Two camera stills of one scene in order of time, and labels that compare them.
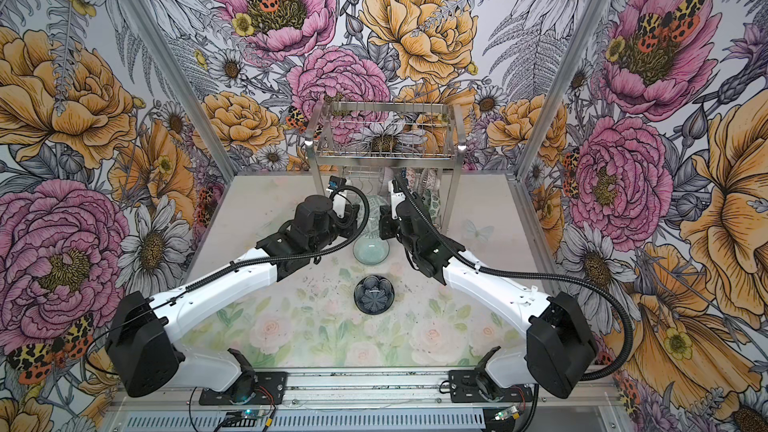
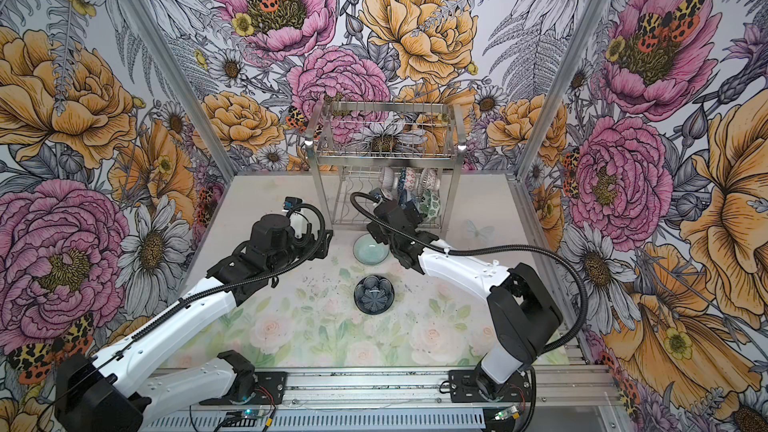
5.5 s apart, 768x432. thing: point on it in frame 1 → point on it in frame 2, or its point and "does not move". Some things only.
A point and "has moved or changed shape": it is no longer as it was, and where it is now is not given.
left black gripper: [350, 219] → [308, 240]
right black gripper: [385, 222] does not move
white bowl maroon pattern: [433, 180] does not move
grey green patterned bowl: [372, 229] has moved or changed shape
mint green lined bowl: [371, 250] does not move
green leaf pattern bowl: [431, 203] does not move
